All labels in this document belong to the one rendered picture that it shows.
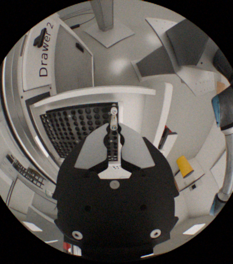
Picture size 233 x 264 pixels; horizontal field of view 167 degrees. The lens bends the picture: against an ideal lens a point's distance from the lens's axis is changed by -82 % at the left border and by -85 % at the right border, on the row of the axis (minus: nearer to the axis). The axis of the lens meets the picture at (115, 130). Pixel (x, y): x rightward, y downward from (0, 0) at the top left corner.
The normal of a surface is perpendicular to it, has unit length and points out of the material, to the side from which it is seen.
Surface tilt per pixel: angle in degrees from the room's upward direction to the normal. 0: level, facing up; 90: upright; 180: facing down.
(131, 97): 0
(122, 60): 0
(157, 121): 90
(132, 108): 0
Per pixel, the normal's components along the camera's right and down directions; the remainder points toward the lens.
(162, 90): -1.00, 0.03
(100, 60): 0.03, 0.54
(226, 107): -0.96, 0.07
